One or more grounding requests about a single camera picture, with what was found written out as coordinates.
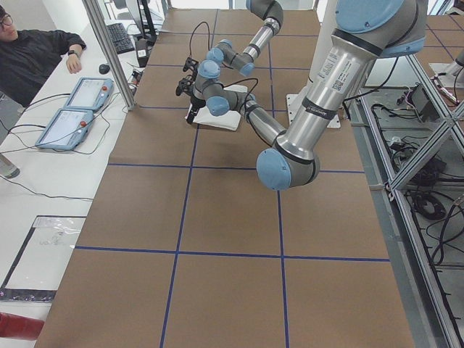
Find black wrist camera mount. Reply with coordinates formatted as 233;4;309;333
183;57;199;72
175;75;195;96

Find black cable on table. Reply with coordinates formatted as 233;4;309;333
0;173;95;202

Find red fire extinguisher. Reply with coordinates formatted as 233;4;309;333
1;312;45;341

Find person in black shirt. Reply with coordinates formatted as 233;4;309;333
1;8;86;107

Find aluminium side frame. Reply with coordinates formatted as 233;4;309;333
347;46;463;347

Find blue grey teach pendant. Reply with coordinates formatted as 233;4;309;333
65;77;114;112
35;108;94;151

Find person's bare hand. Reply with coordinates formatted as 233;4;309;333
66;54;82;74

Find black computer mouse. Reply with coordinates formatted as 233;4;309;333
99;64;110;75

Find black computer keyboard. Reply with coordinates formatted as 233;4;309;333
107;22;135;54

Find brown paper table mat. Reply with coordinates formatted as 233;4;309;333
36;9;414;347

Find grey aluminium frame post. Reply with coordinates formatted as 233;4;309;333
82;0;136;111

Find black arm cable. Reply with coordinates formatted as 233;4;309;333
220;77;260;109
188;20;212;62

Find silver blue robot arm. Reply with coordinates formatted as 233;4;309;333
193;1;283;81
176;1;427;190

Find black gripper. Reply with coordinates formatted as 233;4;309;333
186;86;205;125
191;66;198;82

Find white long-sleeve printed shirt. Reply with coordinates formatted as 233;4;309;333
193;83;248;131

